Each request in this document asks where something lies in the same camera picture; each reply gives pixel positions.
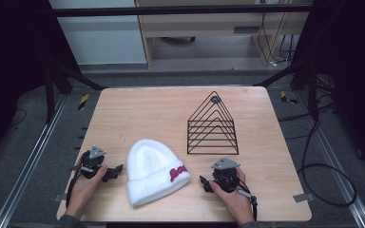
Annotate black horizontal frame bar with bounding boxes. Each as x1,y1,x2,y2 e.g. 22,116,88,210
50,4,314,18

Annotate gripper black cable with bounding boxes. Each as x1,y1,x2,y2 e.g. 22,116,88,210
65,151,91,209
236,179,259,222

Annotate white cabinet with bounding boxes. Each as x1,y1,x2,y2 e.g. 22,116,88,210
48,0,148,67

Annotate black wire triangular rack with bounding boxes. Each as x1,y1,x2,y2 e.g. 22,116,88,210
186,90,240,156

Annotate white knitted beanie hat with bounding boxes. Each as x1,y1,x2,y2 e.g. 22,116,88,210
125,138,192,209

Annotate yellow black striped tape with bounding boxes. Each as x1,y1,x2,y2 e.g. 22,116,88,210
77,93,90,111
279,90,298,105

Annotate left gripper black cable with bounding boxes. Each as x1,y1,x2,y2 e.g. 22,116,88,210
65,151,91,209

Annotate black metal stand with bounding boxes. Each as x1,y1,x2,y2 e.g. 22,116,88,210
43,60,108,125
253,62,319,122

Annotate person's right hand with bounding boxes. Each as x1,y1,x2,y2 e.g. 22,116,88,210
208,166,256,226

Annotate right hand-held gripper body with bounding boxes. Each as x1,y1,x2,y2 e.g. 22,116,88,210
210,157,242,194

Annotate person's left hand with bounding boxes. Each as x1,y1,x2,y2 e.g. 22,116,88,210
65,164,108,219

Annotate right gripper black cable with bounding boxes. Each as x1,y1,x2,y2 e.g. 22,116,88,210
236,179,259,222

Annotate long black floor cable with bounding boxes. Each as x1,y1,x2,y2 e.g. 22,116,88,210
277,72,358,208

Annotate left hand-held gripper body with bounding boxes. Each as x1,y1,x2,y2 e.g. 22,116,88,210
75,144,108,181

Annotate bundle of hanging cables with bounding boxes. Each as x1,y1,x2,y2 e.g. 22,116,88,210
257,0,298,68

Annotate aluminium floor rail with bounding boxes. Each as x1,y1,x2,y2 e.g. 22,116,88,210
0,93,69,228
295,91,365,228

